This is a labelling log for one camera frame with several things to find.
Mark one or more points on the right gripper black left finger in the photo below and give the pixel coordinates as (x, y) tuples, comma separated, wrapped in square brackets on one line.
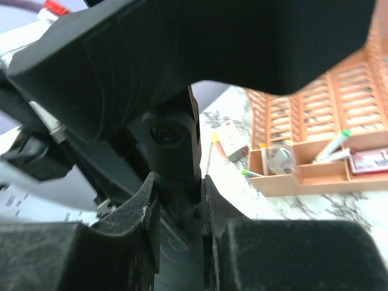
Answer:
[(119, 252)]

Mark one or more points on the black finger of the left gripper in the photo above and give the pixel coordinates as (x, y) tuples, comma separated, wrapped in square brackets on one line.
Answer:
[(97, 69)]

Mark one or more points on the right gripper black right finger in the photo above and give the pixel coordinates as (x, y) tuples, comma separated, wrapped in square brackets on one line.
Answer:
[(245, 254)]

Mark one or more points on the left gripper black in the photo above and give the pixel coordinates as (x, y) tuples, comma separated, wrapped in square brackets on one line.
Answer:
[(115, 169)]

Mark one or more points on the black microphone stand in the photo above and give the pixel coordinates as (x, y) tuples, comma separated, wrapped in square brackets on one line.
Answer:
[(173, 146)]

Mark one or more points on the white remote red button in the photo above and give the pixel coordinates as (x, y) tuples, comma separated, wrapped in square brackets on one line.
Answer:
[(232, 142)]

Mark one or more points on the yellow capped pen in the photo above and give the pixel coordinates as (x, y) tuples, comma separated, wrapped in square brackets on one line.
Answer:
[(215, 146)]

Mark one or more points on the green capped marker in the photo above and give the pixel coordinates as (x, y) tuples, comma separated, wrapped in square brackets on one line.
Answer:
[(333, 145)]

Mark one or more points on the peach plastic file organizer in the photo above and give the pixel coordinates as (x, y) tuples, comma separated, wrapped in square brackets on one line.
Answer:
[(351, 96)]

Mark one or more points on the red white small box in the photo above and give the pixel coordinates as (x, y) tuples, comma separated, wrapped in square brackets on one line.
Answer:
[(368, 161)]

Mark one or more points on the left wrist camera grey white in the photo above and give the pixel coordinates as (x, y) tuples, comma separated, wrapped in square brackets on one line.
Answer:
[(17, 39)]

